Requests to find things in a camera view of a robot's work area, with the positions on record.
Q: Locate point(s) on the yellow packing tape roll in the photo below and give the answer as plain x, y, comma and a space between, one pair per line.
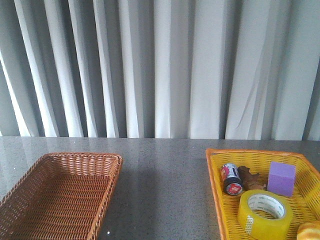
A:
264, 215

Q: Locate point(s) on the small red blue can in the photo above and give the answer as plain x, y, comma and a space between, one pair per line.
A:
232, 183

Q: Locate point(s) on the grey pleated curtain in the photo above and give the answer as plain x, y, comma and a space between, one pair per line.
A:
196, 69

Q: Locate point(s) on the brown toy animal figure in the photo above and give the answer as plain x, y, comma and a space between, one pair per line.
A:
250, 181

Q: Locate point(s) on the brown wicker basket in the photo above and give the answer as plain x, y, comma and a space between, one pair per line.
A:
63, 196

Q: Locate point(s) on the purple foam cube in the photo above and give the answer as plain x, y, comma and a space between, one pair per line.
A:
281, 178

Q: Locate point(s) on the yellow plastic basket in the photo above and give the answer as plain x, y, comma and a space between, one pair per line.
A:
305, 202

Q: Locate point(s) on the yellow bread toy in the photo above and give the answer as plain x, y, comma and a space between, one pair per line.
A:
309, 231

